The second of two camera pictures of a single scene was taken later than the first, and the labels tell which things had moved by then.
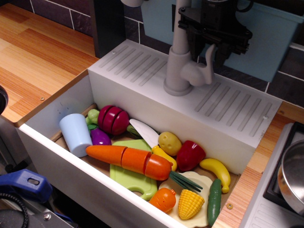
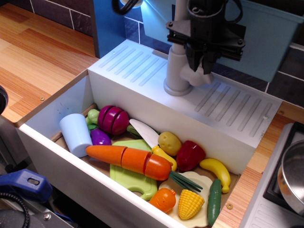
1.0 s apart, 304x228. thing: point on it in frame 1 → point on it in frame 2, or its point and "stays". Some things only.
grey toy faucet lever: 198,74 stays
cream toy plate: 203,182 stays
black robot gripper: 217,19 → 206,27
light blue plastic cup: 75,130 stays
